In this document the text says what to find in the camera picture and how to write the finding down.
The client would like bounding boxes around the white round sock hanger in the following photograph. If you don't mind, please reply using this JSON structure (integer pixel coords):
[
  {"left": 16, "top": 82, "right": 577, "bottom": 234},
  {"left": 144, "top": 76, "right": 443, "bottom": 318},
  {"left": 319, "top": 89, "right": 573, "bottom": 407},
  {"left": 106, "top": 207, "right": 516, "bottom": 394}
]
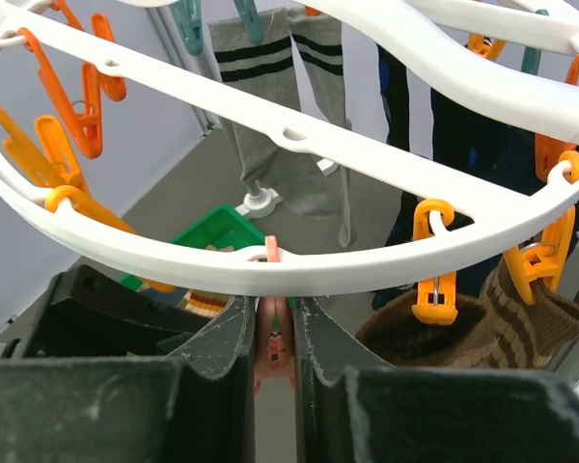
[{"left": 0, "top": 1, "right": 579, "bottom": 296}]

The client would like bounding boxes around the brown striped sock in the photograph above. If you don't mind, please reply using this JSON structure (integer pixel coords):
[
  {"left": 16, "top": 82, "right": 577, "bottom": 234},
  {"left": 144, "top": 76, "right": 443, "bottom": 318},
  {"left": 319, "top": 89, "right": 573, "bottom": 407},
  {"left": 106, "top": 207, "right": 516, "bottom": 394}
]
[
  {"left": 355, "top": 289, "right": 496, "bottom": 368},
  {"left": 480, "top": 260, "right": 579, "bottom": 369}
]

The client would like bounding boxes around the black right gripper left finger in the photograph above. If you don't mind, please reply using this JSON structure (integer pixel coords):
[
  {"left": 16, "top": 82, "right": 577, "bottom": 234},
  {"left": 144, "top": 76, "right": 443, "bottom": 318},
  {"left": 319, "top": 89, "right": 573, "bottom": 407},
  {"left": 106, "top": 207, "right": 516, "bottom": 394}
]
[{"left": 0, "top": 296, "right": 256, "bottom": 462}]

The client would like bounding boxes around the green plastic bin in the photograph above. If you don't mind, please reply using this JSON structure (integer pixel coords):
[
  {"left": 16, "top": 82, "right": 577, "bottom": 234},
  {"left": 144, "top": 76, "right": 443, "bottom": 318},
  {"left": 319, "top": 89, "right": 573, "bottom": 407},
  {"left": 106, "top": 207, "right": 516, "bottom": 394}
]
[{"left": 118, "top": 203, "right": 267, "bottom": 293}]

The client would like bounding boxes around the white drying rack stand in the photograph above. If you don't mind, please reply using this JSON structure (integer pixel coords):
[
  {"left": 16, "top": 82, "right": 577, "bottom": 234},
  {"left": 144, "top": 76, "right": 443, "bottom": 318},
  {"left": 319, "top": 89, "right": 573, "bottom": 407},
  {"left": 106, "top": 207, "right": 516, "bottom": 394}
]
[{"left": 147, "top": 0, "right": 342, "bottom": 221}]

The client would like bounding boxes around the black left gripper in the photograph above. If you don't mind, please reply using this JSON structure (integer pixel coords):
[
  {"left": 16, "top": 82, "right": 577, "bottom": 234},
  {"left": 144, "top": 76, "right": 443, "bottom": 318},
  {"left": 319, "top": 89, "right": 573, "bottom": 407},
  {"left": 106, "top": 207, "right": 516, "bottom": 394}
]
[{"left": 2, "top": 264, "right": 210, "bottom": 359}]

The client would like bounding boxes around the grey striped sock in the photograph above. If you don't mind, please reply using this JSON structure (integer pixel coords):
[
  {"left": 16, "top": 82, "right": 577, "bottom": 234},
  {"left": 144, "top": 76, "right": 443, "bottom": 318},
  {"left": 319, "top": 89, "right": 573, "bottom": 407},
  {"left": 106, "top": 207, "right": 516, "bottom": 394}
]
[{"left": 228, "top": 8, "right": 356, "bottom": 247}]

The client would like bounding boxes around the pink clip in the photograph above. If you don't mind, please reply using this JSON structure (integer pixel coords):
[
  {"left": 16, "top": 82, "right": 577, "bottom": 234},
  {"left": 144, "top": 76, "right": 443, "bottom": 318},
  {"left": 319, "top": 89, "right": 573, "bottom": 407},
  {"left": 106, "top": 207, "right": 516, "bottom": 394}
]
[{"left": 250, "top": 234, "right": 298, "bottom": 399}]

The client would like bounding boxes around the orange clip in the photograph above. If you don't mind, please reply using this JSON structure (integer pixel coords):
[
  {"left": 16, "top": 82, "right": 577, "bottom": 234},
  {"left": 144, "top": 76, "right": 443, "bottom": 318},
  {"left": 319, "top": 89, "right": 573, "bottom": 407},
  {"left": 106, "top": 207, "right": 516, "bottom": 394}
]
[{"left": 410, "top": 198, "right": 459, "bottom": 325}]

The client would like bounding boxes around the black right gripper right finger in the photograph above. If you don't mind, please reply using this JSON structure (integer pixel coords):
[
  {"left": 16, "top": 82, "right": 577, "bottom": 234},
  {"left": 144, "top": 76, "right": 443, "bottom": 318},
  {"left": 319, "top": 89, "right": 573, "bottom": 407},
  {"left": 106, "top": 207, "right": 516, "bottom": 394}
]
[{"left": 293, "top": 297, "right": 579, "bottom": 462}]

